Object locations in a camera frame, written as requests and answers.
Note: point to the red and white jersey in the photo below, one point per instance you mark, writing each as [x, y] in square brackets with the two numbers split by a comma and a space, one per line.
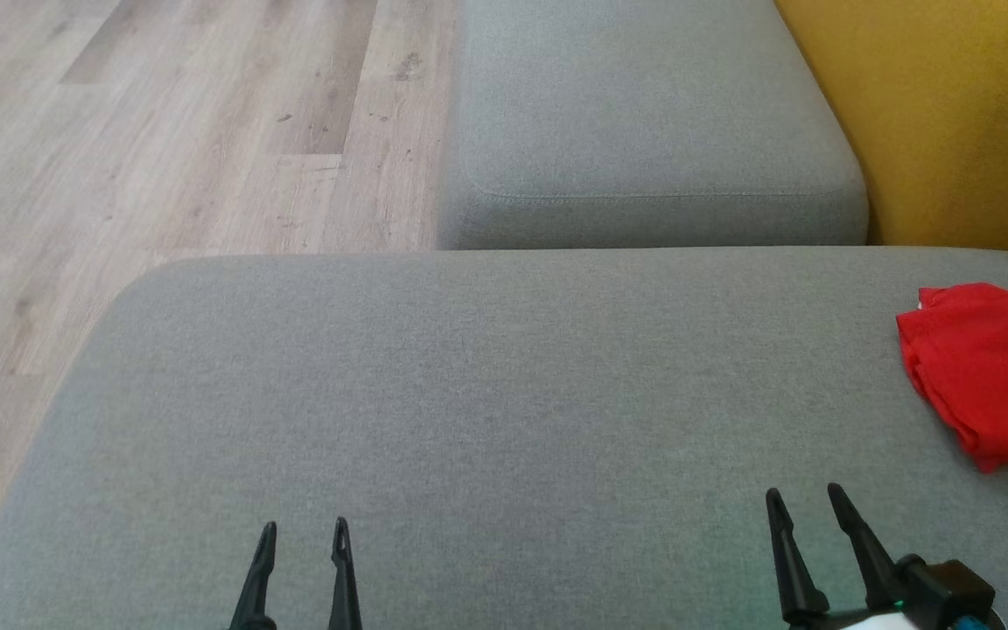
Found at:
[994, 367]

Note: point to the small grey sofa cushion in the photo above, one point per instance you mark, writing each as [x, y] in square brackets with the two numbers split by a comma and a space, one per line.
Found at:
[644, 114]

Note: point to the large grey ottoman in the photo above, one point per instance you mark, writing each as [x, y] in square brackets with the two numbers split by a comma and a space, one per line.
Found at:
[504, 420]

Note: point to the white and dark right gripper body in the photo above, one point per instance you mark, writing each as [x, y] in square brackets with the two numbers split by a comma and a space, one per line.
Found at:
[941, 595]

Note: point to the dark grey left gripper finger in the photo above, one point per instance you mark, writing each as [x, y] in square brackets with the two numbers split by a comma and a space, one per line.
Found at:
[344, 586]
[257, 586]

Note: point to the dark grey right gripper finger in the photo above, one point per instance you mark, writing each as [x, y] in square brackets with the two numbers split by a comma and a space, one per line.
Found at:
[797, 569]
[867, 551]

